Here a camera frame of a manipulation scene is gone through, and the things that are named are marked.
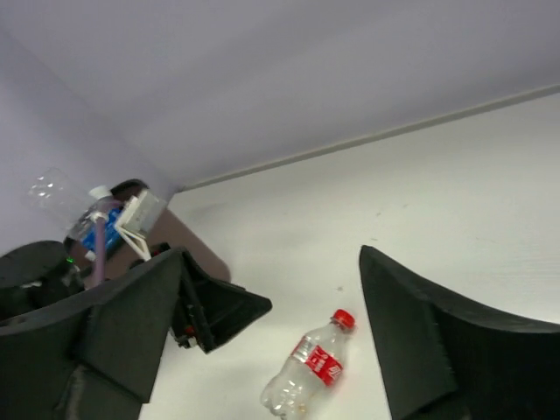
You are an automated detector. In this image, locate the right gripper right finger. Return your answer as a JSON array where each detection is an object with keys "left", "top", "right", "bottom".
[{"left": 359, "top": 246, "right": 559, "bottom": 419}]

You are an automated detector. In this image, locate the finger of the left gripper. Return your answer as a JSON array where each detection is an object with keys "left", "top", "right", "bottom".
[{"left": 168, "top": 247, "right": 272, "bottom": 354}]

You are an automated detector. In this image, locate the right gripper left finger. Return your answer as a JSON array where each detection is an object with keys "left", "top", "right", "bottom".
[{"left": 1, "top": 248, "right": 183, "bottom": 419}]

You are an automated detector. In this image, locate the red cap clear bottle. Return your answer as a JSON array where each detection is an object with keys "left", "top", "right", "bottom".
[{"left": 261, "top": 309, "right": 355, "bottom": 419}]

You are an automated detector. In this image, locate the blue label bottle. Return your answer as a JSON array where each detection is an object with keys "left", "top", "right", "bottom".
[{"left": 28, "top": 167, "right": 126, "bottom": 255}]

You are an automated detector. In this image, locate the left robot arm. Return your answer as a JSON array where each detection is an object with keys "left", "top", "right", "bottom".
[{"left": 1, "top": 241, "right": 272, "bottom": 353}]

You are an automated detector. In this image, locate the brown round waste bin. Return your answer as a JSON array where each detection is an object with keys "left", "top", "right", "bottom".
[{"left": 63, "top": 208, "right": 231, "bottom": 283}]

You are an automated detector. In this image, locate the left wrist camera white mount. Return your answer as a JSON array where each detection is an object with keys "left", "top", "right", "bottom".
[{"left": 87, "top": 185, "right": 167, "bottom": 261}]

